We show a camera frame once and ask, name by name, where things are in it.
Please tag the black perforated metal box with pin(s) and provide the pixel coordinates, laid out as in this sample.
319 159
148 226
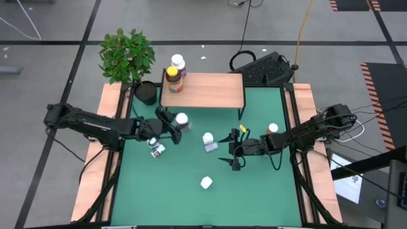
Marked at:
264 68

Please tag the white printed sheet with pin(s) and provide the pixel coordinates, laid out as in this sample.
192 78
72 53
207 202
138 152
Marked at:
346 187

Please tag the maroon label bottle white lid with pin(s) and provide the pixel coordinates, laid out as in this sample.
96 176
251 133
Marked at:
177 59

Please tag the brown bottle yellow lid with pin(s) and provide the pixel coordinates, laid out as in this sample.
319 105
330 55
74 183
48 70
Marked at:
174 82

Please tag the small yellow tag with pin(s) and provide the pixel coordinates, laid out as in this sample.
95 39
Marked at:
243 128

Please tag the wooden shelf black metal legs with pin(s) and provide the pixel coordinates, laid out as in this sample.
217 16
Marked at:
216 90

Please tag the white bottle purple label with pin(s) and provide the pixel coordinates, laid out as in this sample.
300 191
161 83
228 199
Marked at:
211 147

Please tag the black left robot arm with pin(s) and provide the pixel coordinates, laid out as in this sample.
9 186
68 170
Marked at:
95 125

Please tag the grey flat object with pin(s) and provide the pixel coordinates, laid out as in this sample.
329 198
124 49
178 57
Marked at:
9 70

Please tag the potted green plant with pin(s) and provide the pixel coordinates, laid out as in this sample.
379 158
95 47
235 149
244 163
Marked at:
127 57

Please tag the green table mat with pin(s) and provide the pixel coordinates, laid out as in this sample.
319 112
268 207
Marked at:
222 197

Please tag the wooden side board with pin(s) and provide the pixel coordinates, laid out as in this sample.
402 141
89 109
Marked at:
92 178
321 178

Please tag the small white bottle red label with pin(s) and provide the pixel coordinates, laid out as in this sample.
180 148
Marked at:
158 151

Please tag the black aluminium table frame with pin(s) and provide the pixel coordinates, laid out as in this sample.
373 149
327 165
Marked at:
288 86

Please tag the black beam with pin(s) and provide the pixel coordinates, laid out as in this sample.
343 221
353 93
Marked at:
369 163

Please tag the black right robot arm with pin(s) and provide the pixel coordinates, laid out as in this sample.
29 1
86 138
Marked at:
318 127

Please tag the grey cabinet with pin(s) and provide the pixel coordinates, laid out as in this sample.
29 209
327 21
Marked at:
394 191

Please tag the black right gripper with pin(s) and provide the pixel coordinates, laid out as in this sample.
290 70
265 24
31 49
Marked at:
252 148

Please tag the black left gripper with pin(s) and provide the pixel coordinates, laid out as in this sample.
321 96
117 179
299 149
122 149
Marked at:
152 128

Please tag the green label bottle white lid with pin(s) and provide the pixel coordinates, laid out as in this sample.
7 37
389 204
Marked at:
182 118

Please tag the orange pill vial white cap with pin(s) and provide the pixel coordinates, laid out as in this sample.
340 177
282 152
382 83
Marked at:
273 127

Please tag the black mat orange striped edge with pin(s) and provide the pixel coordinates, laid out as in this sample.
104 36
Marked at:
353 4
392 4
391 86

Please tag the small round grey object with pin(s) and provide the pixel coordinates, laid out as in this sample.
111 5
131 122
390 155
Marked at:
380 202

